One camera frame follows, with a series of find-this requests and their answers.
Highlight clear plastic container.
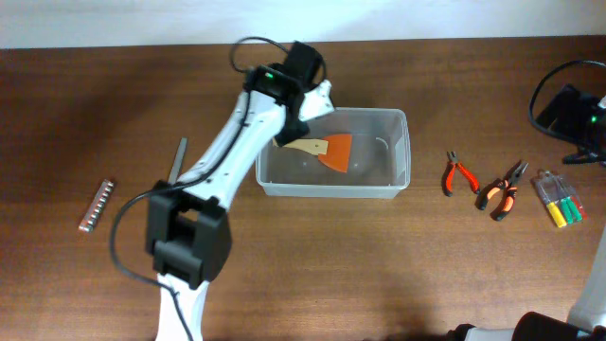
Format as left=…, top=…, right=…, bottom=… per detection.
left=256, top=107, right=411, bottom=199

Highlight orange black needle nose pliers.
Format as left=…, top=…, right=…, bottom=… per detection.
left=475, top=160, right=528, bottom=222

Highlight metal file yellow black handle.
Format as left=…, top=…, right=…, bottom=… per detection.
left=168, top=137, right=188, bottom=184

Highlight screwdriver set clear case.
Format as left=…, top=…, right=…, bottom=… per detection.
left=531, top=170, right=588, bottom=228

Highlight small red handled cutters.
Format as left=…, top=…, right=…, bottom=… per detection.
left=442, top=151, right=481, bottom=198

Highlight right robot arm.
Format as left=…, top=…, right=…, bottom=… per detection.
left=445, top=232, right=605, bottom=341

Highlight orange scraper wooden handle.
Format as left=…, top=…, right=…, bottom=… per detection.
left=272, top=134, right=353, bottom=173

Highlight socket set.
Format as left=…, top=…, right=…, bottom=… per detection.
left=79, top=179, right=115, bottom=233

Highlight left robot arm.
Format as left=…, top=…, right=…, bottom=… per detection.
left=145, top=42, right=333, bottom=340

